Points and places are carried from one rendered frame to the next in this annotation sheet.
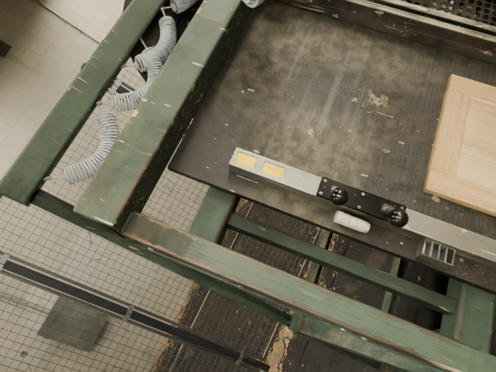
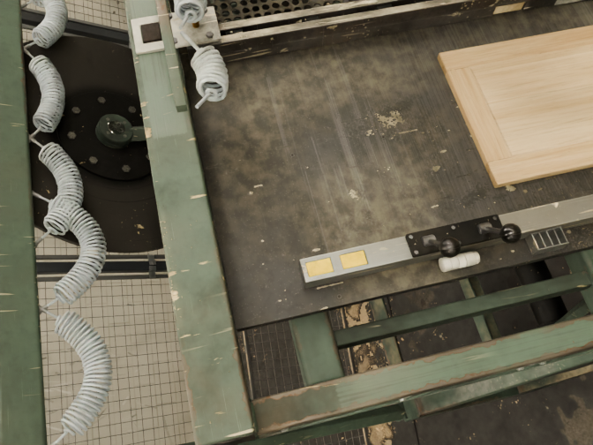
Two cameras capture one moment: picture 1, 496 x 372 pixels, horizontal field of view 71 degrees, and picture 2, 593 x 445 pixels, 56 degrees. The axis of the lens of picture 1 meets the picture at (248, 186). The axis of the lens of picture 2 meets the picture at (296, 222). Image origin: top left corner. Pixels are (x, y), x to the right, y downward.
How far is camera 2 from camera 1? 42 cm
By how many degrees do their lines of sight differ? 15
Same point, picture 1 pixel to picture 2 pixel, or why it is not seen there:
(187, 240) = (329, 390)
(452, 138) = (484, 119)
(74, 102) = (16, 329)
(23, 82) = not seen: outside the picture
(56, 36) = not seen: outside the picture
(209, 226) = (325, 362)
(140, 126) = (193, 305)
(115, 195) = (229, 397)
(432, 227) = (529, 219)
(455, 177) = (513, 156)
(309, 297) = (481, 359)
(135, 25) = (17, 181)
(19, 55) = not seen: outside the picture
